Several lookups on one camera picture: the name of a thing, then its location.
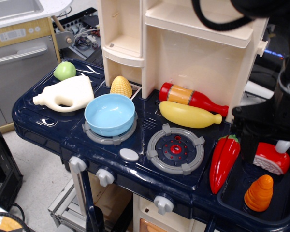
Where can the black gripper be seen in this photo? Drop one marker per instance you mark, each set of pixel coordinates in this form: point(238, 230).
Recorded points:
point(269, 119)

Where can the orange toy carrot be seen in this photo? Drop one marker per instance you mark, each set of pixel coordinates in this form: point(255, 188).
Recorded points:
point(259, 194)

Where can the light blue plastic bowl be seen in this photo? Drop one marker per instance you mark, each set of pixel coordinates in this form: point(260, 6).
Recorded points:
point(110, 115)

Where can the red toy meat slice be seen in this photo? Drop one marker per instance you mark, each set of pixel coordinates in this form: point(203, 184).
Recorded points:
point(269, 159)

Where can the red toy chili pepper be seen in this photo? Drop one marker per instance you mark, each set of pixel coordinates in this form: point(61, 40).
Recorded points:
point(224, 156)

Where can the grey yellow toy faucet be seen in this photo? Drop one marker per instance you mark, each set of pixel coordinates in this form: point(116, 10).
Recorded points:
point(282, 146)

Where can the navy toy kitchen counter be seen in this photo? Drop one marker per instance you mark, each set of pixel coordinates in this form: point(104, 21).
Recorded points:
point(174, 162)

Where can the yellow toy bottle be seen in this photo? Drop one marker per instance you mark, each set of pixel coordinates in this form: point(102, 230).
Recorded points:
point(188, 116)

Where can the red toy ketchup bottle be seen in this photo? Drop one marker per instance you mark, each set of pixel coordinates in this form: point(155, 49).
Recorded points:
point(178, 94)

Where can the grey right stove knob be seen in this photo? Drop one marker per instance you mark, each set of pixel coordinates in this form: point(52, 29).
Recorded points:
point(163, 205)

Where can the grey stove knob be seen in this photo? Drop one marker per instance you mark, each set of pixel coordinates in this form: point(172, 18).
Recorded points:
point(105, 177)
point(163, 205)
point(77, 165)

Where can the black monitor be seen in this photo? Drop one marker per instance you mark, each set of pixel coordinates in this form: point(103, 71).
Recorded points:
point(267, 67)

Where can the grey oval button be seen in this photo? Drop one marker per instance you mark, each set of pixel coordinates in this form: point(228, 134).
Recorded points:
point(128, 155)

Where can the cream toy kitchen shelf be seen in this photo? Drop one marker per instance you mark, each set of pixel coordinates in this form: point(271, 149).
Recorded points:
point(151, 42)

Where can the yellow toy corn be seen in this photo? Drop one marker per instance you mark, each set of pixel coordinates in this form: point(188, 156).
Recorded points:
point(121, 85)

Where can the grey middle stove knob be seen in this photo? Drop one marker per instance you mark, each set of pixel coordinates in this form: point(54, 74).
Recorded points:
point(105, 177)

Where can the grey left stove knob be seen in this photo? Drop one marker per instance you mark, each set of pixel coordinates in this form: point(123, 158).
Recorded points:
point(77, 165)

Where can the cream toy milk jug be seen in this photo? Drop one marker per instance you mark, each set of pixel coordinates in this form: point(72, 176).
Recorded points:
point(67, 96)

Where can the green toy apple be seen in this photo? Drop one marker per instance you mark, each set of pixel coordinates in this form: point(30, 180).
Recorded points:
point(64, 71)

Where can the toy dishwasher wooden cabinet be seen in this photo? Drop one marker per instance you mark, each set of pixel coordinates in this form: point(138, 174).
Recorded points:
point(28, 47)

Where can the black computer case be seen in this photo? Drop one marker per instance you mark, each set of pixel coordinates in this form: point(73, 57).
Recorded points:
point(10, 176)

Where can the aluminium frame rail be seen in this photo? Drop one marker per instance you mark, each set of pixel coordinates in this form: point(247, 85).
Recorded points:
point(65, 211)

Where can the electronics board with wires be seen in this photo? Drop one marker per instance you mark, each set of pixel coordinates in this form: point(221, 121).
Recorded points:
point(84, 29)

